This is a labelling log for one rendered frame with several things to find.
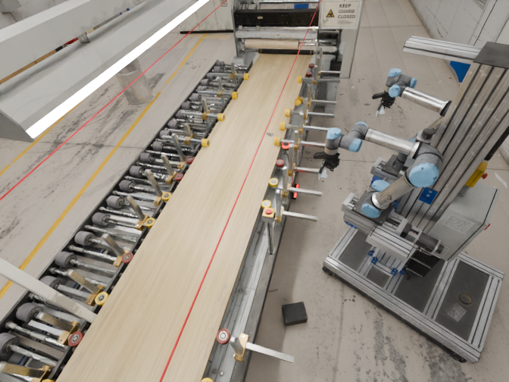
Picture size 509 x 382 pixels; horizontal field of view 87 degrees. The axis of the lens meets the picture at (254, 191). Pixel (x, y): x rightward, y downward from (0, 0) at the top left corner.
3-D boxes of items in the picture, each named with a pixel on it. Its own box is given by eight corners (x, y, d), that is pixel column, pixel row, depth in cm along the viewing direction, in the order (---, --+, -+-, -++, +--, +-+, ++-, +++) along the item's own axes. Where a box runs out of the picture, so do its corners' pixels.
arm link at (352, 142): (366, 133, 148) (347, 128, 153) (359, 145, 143) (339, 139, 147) (363, 144, 154) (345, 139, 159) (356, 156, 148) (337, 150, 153)
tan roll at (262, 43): (335, 48, 381) (337, 38, 372) (335, 51, 373) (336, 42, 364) (241, 45, 416) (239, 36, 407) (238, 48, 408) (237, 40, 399)
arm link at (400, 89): (458, 129, 162) (385, 98, 186) (466, 120, 167) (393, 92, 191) (469, 112, 153) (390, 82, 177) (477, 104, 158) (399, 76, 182)
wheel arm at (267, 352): (294, 357, 153) (294, 355, 150) (292, 364, 151) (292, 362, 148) (223, 335, 164) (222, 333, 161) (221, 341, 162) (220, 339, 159)
